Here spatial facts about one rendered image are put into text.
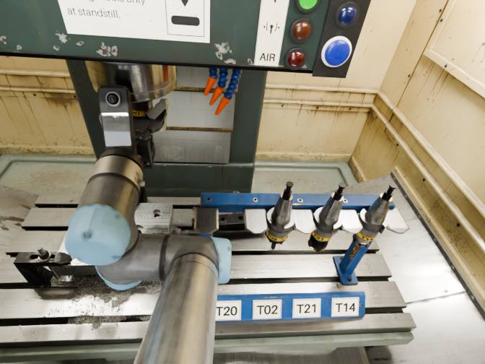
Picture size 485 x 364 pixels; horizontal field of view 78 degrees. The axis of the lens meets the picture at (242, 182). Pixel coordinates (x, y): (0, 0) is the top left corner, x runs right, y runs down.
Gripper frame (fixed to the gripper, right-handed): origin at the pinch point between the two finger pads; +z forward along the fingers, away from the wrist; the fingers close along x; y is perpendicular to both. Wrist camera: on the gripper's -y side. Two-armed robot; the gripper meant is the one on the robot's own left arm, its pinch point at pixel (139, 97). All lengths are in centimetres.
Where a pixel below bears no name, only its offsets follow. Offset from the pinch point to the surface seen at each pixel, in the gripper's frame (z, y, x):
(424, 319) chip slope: -24, 63, 85
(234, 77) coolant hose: -5.5, -7.9, 18.8
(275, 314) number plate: -26, 48, 33
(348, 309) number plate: -26, 48, 53
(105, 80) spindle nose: -8.2, -7.5, -3.2
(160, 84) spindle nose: -6.7, -6.4, 5.7
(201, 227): -18.6, 19.6, 13.0
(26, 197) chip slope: 37, 73, -66
